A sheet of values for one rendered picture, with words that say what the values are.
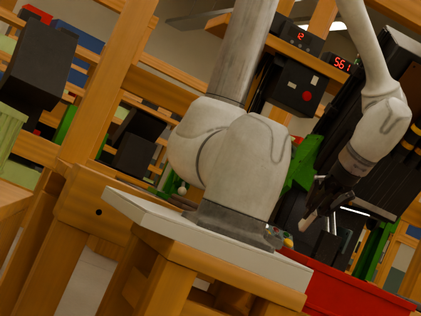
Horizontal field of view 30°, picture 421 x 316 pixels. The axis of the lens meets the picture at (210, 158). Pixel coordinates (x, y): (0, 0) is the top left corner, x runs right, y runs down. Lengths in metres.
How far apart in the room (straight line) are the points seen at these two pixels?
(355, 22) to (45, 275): 0.98
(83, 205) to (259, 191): 0.53
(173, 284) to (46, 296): 0.56
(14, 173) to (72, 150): 6.68
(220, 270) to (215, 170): 0.24
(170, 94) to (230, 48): 0.89
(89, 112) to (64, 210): 0.67
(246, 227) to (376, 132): 0.46
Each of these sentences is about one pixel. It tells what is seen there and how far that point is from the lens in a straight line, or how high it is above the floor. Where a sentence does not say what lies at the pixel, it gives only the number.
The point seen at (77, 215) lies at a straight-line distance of 2.02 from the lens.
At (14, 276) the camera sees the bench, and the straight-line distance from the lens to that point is 2.65.
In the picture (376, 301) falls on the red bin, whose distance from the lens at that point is 1.95.
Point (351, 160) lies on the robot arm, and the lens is 2.00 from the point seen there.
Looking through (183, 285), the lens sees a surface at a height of 0.77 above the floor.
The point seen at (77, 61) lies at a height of 2.07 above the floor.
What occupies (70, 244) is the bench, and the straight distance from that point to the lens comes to 2.03.
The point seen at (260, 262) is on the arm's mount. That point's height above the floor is 0.88.
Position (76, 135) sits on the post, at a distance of 2.61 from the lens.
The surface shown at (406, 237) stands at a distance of 7.62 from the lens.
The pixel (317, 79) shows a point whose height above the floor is 1.48.
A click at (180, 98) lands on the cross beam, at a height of 1.24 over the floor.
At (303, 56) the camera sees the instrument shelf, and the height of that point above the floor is 1.52.
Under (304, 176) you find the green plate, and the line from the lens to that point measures 2.42.
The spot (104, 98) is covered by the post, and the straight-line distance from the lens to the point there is 2.62.
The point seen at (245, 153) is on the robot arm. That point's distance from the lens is 1.67.
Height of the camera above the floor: 0.94
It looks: 3 degrees up
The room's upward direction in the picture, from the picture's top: 24 degrees clockwise
